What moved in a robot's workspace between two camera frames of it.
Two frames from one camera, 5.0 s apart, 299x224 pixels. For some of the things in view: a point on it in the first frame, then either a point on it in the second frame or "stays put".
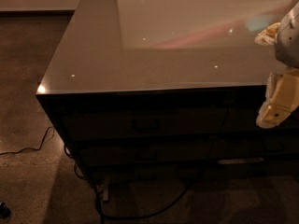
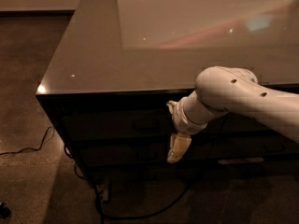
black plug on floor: x=5 y=211 stays put
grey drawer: x=85 y=124 stays put
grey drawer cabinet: x=163 y=89 stays put
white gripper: x=288 y=44 to x=183 y=120
